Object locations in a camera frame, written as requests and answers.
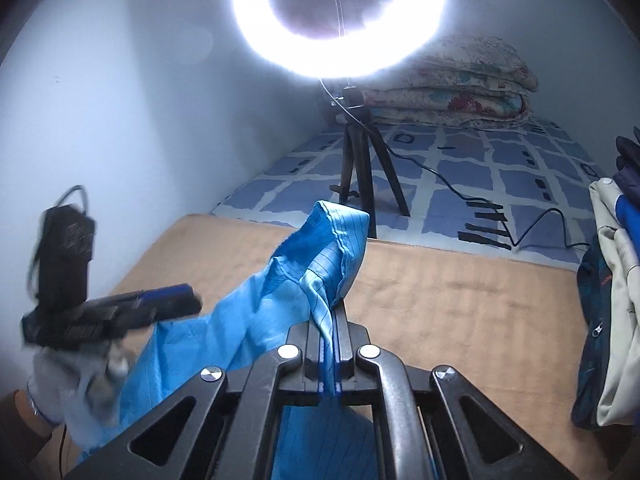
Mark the dark teal patterned jacket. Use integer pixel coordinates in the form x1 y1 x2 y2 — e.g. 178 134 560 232
571 242 618 430

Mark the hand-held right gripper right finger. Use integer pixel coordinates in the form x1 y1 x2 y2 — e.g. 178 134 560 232
330 305 581 480

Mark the black tripod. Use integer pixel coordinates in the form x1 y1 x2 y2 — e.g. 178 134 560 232
327 77 413 238

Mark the blue checkered bed sheet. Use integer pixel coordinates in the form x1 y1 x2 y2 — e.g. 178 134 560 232
210 115 608 273

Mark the white ring light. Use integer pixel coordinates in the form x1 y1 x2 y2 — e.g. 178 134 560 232
230 0 448 81

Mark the tan blanket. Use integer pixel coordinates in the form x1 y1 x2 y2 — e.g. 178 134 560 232
80 212 623 480

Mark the pile of clothes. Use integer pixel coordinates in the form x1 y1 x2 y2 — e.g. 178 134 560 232
589 176 640 428

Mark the black power cable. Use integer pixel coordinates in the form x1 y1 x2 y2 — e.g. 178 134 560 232
317 77 593 253

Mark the person's left hand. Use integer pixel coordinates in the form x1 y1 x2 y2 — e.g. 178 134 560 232
27 337 137 453

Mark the bright blue garment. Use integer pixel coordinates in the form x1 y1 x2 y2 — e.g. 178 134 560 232
616 194 640 248

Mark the navy garment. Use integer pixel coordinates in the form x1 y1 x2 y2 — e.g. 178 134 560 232
614 130 640 196

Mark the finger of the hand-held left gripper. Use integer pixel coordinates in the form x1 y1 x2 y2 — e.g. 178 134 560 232
136 283 203 322

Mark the blue pinstriped garment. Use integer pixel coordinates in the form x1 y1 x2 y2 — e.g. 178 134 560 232
80 200 381 480

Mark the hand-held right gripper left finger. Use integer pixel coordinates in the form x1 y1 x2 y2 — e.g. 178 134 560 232
65 317 326 480

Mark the folded floral quilt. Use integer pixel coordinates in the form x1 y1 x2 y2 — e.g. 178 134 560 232
360 35 541 128

